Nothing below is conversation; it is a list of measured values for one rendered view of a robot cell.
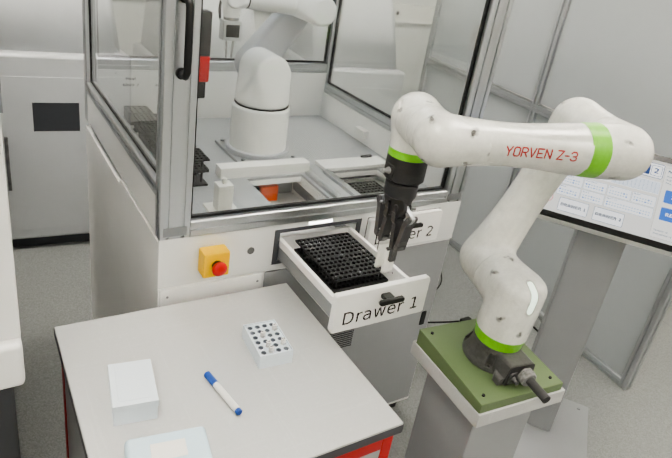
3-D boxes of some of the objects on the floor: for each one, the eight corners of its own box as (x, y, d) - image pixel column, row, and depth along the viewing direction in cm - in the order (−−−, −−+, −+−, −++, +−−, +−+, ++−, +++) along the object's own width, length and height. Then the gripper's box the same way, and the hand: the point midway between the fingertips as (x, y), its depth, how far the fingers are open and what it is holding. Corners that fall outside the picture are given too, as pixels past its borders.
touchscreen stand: (582, 501, 212) (698, 257, 169) (460, 449, 226) (539, 211, 183) (585, 412, 255) (678, 199, 212) (483, 373, 269) (551, 165, 226)
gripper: (370, 166, 136) (353, 255, 146) (410, 194, 125) (388, 288, 135) (396, 164, 140) (377, 251, 150) (437, 191, 129) (413, 283, 139)
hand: (385, 256), depth 141 cm, fingers closed
